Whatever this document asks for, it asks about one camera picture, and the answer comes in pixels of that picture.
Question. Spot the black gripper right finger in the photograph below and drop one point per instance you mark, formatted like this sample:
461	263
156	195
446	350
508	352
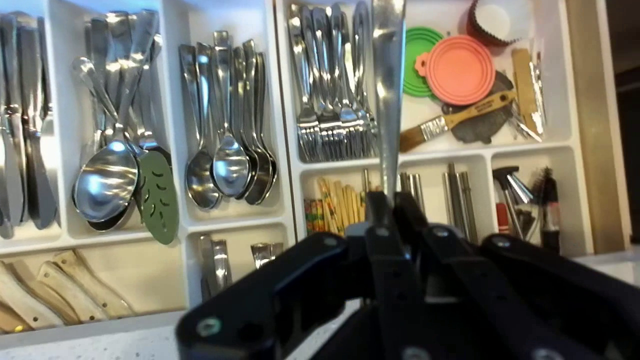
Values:
521	293

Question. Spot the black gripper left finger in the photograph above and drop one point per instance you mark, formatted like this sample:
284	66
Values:
301	287

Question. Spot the steel fork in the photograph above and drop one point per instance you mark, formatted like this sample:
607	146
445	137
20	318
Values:
361	87
306	101
333	101
388	101

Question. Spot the small metal clip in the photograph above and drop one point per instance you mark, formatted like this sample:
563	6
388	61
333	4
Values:
267	253
214	266

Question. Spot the black bottle stopper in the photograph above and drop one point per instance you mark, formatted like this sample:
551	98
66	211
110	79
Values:
551	211

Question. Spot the steel metal rod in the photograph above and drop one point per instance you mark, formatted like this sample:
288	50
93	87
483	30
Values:
461	200

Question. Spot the small steel spoon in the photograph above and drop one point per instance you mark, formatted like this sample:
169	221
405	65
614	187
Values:
262	167
202	181
230	167

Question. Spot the green leaf-shaped tool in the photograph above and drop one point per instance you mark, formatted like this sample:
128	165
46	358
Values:
158	200

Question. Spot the white cutlery organizer tray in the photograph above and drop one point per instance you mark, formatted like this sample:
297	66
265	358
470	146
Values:
282	101

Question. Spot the orange silicone lid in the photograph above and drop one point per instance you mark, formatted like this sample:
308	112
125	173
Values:
461	70

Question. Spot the green silicone lid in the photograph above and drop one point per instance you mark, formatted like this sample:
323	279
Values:
417	66

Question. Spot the brown round container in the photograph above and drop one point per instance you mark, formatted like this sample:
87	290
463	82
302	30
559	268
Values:
496	20

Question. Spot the steel table knife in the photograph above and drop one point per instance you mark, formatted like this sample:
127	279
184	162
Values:
10	120
36	133

